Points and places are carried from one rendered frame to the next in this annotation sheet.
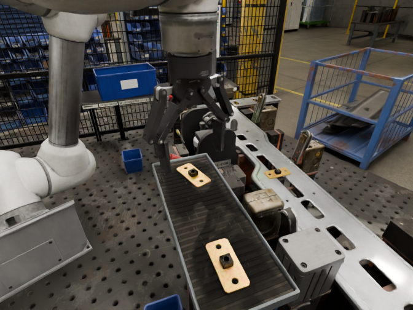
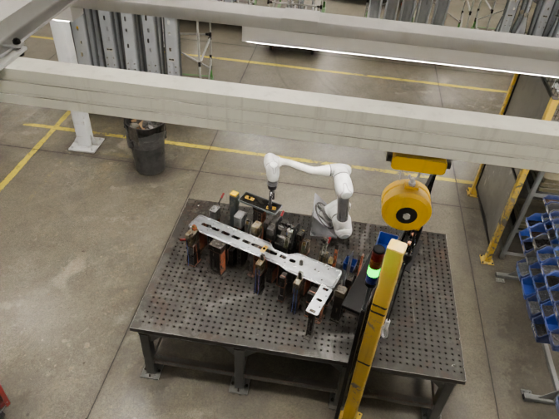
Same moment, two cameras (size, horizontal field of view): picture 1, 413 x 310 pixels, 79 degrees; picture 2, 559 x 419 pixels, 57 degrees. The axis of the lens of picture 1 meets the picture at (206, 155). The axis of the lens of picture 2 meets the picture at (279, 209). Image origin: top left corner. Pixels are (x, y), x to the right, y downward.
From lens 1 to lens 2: 451 cm
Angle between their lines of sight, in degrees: 95
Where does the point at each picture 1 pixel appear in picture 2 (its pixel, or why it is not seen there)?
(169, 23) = not seen: hidden behind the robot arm
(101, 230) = (317, 240)
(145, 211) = (313, 254)
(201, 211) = (260, 202)
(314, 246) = (239, 214)
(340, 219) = (237, 242)
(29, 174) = (333, 209)
